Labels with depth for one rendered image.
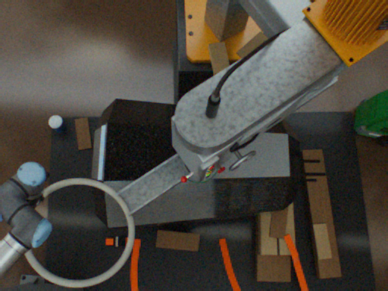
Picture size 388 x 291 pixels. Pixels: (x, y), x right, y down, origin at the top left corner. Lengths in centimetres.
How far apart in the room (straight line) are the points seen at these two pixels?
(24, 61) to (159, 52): 110
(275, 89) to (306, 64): 16
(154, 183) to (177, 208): 42
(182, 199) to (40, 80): 170
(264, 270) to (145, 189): 133
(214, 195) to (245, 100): 98
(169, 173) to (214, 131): 64
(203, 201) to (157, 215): 28
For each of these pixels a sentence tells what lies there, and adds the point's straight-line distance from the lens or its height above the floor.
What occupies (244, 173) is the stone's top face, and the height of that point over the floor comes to 83.
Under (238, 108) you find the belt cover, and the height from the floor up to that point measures 170.
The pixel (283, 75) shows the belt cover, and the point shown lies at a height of 170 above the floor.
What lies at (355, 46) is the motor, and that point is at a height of 172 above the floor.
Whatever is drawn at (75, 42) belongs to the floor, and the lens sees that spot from 353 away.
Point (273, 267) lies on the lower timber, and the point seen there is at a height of 10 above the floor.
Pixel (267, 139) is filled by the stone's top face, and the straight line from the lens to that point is 231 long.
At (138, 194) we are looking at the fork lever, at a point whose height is 109.
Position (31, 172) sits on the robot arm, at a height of 163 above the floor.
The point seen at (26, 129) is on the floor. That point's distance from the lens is 334.
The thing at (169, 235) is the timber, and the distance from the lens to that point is 286.
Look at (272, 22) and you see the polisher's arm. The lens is 193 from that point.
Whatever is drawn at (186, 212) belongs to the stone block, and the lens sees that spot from 234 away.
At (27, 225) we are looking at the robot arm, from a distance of 141.
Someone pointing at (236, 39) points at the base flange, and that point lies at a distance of 257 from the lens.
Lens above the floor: 299
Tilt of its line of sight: 75 degrees down
